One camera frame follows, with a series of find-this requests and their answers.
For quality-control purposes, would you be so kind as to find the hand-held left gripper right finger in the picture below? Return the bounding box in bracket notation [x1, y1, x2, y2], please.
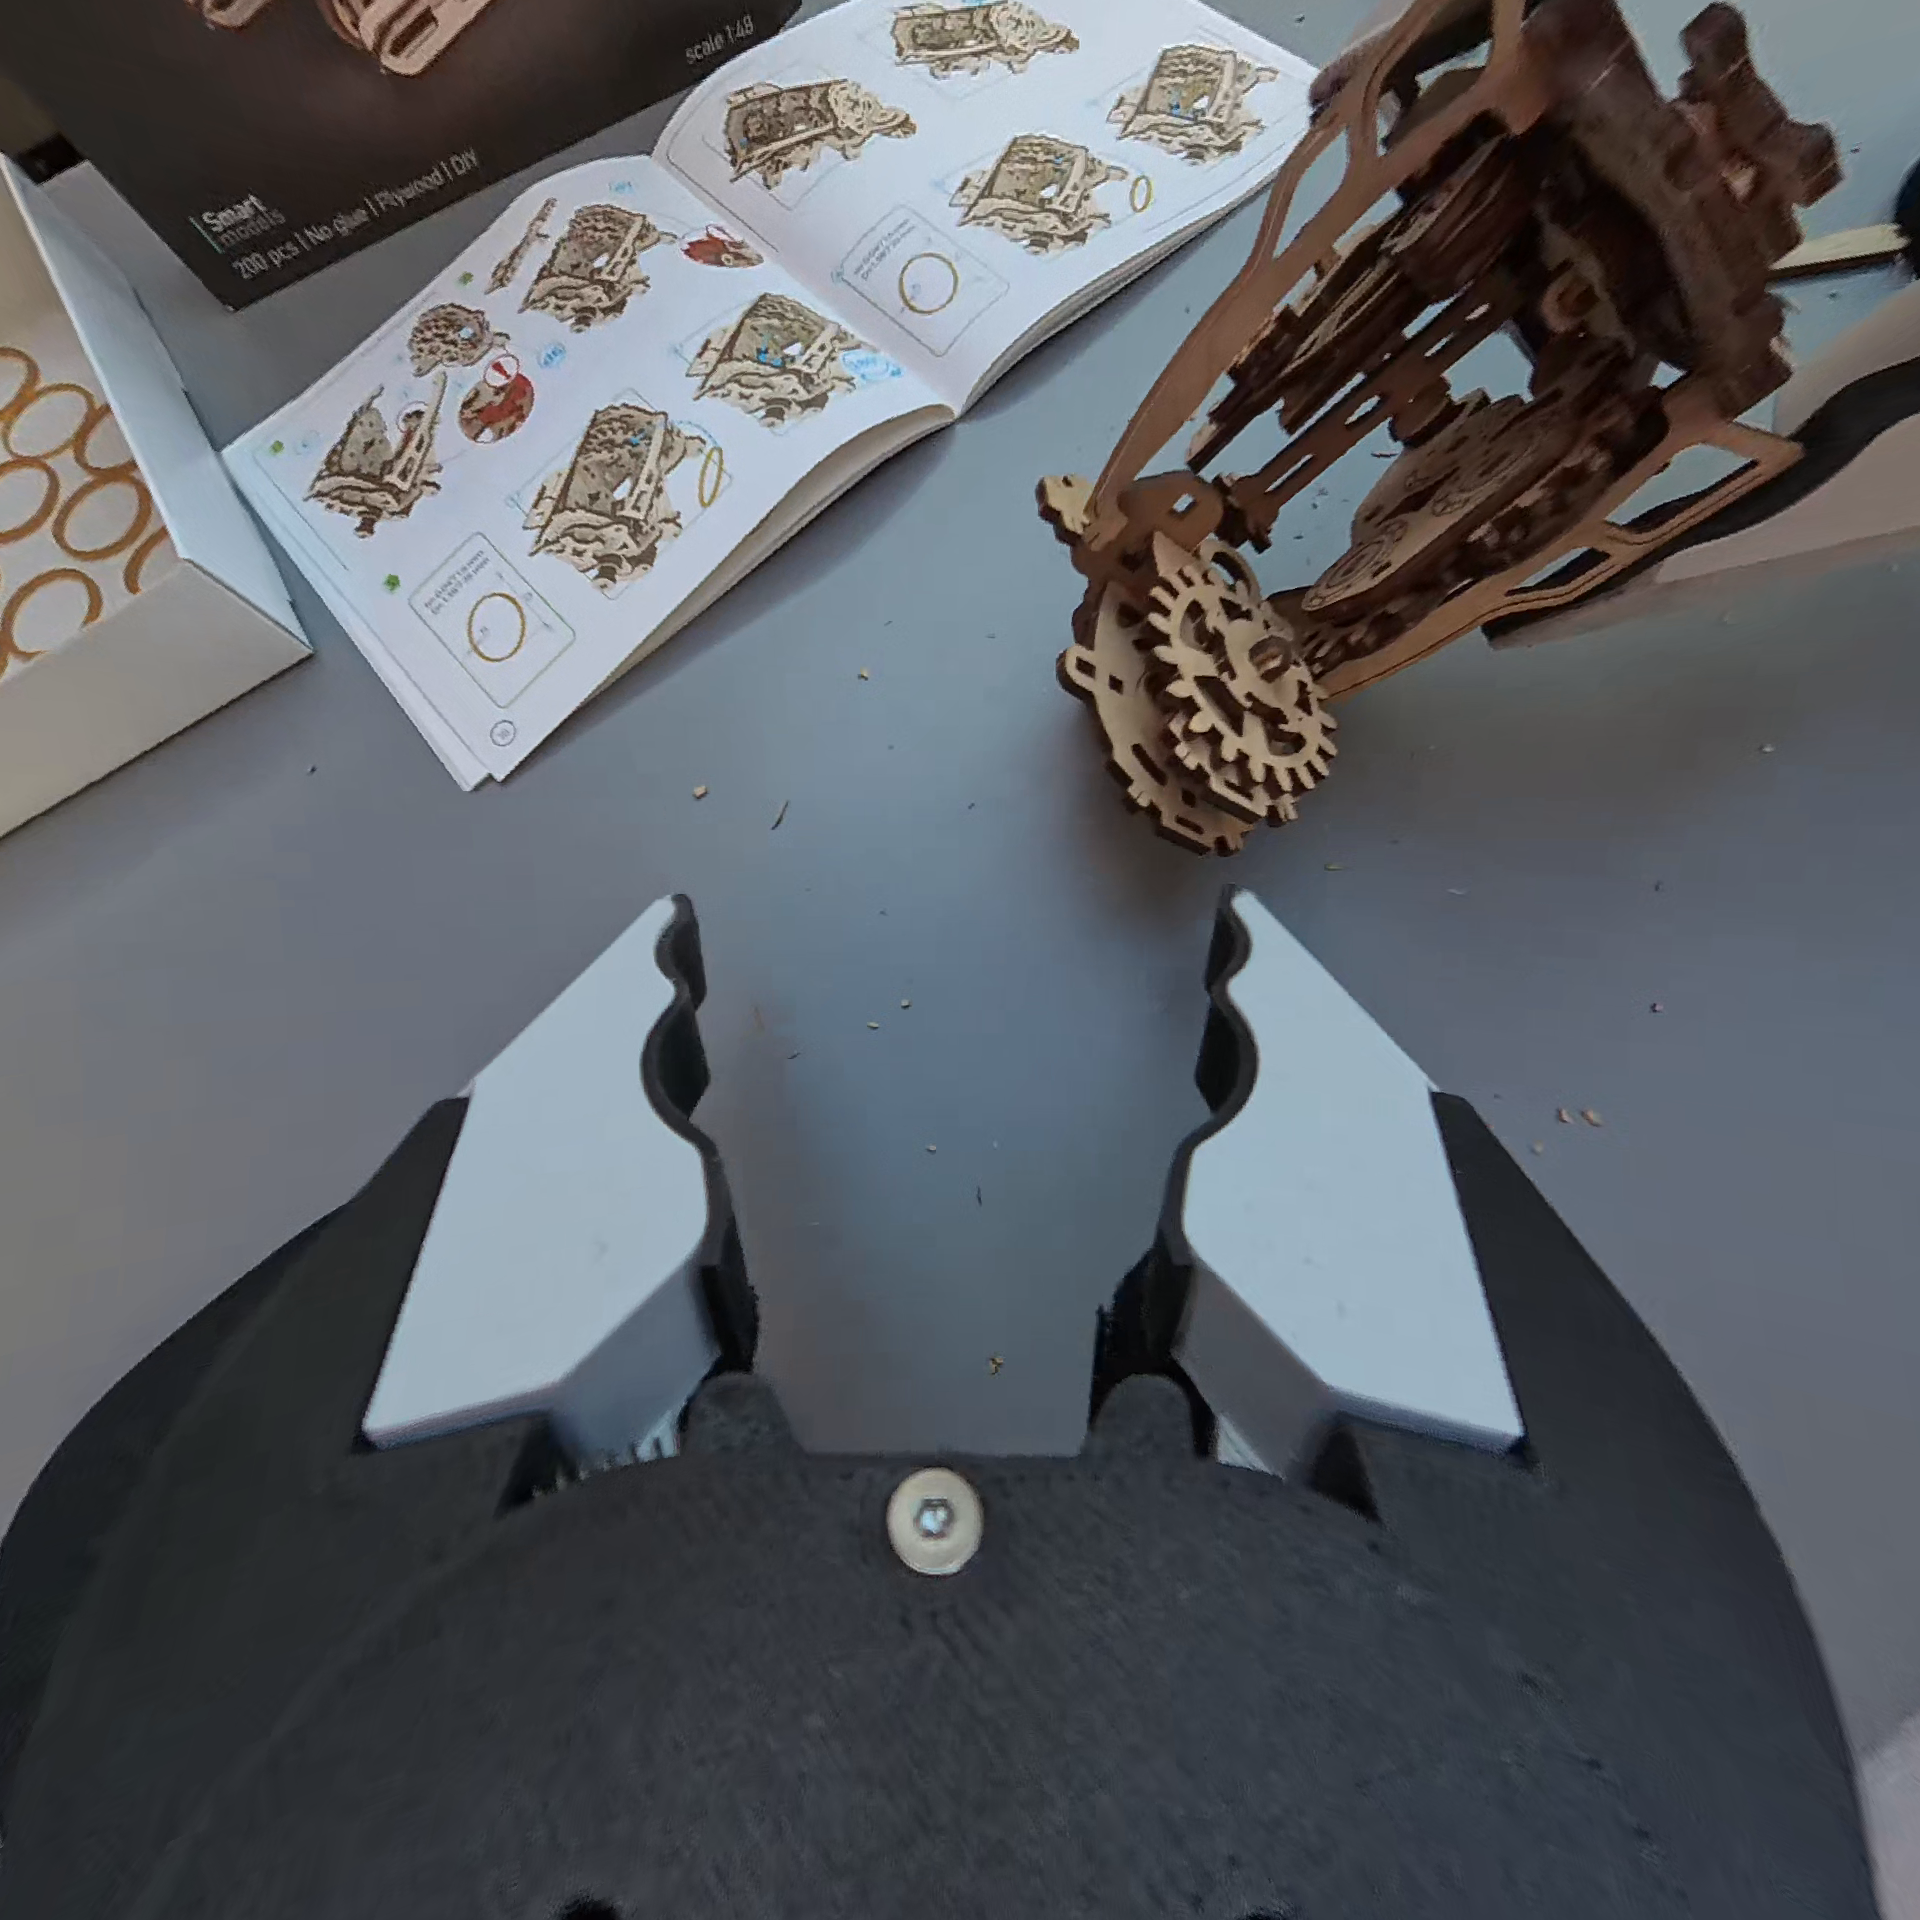
[1155, 885, 1529, 1483]

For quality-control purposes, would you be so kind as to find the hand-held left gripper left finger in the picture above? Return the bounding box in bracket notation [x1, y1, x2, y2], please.
[359, 893, 760, 1472]

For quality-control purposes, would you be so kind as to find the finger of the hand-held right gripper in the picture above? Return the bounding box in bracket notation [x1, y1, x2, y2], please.
[1479, 436, 1920, 651]
[1773, 305, 1920, 452]

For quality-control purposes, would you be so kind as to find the wooden mechanical model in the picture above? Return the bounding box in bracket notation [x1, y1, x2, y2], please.
[1088, 0, 1848, 709]

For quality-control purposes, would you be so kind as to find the wooden gear assembly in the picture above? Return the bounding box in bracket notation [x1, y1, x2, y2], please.
[1037, 468, 1341, 860]

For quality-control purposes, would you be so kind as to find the white cardboard tray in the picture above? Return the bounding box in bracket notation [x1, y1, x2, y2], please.
[0, 150, 318, 841]

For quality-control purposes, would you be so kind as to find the pile of yellow rubber bands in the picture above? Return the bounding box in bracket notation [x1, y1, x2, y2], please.
[0, 351, 180, 676]

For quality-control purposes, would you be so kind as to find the open instruction booklet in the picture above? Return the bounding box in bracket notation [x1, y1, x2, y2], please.
[220, 0, 1322, 791]

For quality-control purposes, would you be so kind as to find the dark model kit box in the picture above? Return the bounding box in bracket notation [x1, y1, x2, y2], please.
[0, 0, 805, 313]

